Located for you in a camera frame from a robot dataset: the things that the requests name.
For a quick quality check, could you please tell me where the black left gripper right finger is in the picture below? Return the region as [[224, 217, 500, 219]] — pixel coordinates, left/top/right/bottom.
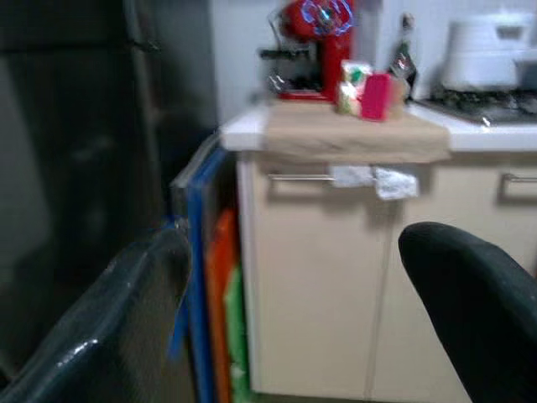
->
[[397, 222, 537, 403]]

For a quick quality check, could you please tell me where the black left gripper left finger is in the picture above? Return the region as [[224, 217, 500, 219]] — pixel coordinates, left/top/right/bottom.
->
[[0, 228, 198, 403]]

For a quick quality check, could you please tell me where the white green red carton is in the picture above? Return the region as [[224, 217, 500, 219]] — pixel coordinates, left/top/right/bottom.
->
[[335, 60, 370, 117]]

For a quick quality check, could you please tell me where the beige kitchen cabinet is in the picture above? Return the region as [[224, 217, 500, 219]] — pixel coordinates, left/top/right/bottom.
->
[[220, 100, 537, 400]]

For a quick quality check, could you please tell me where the tall black appliance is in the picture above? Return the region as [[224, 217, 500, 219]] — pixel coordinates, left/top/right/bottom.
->
[[0, 0, 219, 379]]

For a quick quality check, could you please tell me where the steel gas stove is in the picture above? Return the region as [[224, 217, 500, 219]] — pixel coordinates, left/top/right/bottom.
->
[[413, 86, 537, 127]]

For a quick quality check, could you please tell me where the tan counter mat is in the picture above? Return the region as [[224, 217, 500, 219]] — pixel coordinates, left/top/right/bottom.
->
[[263, 100, 452, 165]]

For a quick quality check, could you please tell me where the pink lidded plastic container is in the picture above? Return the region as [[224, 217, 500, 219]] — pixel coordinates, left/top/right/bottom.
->
[[360, 71, 410, 123]]

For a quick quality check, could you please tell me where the white cooking pot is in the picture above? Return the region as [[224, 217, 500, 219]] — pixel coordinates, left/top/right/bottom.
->
[[440, 12, 537, 92]]

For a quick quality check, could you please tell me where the dark wine bottle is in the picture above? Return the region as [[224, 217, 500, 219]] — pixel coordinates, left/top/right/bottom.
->
[[388, 12, 420, 102]]

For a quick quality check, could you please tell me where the red espresso machine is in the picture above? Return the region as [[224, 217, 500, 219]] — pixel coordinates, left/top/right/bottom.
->
[[258, 0, 357, 104]]

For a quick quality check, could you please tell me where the silver cabinet handle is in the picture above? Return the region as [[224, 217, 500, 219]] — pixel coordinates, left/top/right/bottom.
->
[[498, 172, 537, 202], [267, 172, 336, 198]]

